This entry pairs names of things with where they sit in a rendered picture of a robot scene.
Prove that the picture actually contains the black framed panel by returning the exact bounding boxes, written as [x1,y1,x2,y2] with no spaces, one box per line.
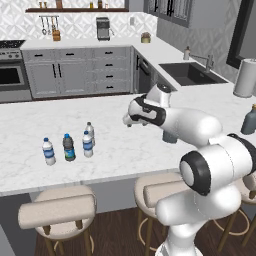
[225,0,256,70]

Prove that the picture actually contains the dark bottle blue cap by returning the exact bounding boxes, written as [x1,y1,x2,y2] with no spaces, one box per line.
[62,133,77,163]

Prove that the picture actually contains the dark grey glass bottle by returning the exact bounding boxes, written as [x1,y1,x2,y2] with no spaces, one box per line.
[240,103,256,136]

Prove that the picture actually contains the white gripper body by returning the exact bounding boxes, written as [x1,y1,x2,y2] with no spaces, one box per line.
[121,113,150,129]

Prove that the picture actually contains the grey tap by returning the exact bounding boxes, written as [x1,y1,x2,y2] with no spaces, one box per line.
[189,54,215,74]

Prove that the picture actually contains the grey cupboard run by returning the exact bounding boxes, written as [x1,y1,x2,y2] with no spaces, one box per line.
[20,45,134,100]

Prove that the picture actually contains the grey coffee machine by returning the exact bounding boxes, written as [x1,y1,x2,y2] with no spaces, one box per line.
[95,16,112,42]

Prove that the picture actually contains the white bottle blue label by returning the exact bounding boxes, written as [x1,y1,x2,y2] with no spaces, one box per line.
[41,137,57,167]
[82,130,95,159]

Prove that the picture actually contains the white paper towel roll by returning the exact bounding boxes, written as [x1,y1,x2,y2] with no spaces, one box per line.
[232,58,256,99]

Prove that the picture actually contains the dark sink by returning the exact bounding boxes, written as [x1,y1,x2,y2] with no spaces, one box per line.
[158,61,229,87]

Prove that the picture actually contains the dark wooden shelf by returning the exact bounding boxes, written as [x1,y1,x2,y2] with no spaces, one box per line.
[25,7,130,14]

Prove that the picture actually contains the white soap dispenser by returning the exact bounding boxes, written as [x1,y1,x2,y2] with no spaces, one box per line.
[182,45,191,62]

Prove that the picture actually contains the rail with hanging tools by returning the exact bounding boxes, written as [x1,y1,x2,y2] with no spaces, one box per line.
[38,14,60,36]

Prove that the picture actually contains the beige stool wooden legs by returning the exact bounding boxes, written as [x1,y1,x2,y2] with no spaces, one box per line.
[211,171,256,253]
[17,185,98,256]
[133,171,192,256]

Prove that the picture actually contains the grey bottle white cap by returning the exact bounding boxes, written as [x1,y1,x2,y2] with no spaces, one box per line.
[85,121,96,147]

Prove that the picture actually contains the steel oven with hob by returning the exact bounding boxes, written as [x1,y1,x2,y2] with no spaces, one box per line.
[0,39,33,104]

